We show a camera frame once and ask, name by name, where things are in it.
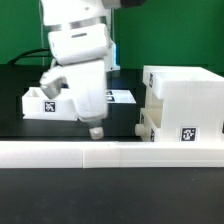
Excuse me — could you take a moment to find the white drawer box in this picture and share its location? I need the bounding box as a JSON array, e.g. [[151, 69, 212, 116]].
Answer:
[[22, 87, 78, 121], [135, 108, 162, 142]]

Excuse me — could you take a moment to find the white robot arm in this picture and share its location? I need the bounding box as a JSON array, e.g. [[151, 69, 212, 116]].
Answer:
[[40, 0, 147, 140]]

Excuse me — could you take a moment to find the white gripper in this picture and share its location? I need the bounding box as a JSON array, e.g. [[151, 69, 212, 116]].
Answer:
[[47, 60, 108, 140]]

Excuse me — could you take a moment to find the white front drawer box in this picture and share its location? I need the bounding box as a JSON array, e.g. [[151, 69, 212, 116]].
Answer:
[[135, 108, 162, 142]]

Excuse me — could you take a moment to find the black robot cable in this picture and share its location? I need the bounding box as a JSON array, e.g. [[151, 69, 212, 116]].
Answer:
[[7, 48, 54, 66]]

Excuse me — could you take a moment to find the white drawer cabinet frame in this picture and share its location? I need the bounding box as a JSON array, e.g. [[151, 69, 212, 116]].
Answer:
[[143, 66, 224, 142]]

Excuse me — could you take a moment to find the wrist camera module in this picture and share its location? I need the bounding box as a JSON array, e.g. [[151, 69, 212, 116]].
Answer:
[[39, 71, 67, 99]]

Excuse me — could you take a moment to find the white L-shaped border wall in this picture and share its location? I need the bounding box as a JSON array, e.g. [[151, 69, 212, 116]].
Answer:
[[0, 141, 224, 168]]

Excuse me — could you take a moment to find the white marker sheet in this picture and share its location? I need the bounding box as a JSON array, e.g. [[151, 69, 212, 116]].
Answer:
[[106, 89, 136, 104]]

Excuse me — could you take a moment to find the white rear drawer box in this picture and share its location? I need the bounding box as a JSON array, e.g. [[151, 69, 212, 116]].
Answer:
[[22, 87, 78, 121]]

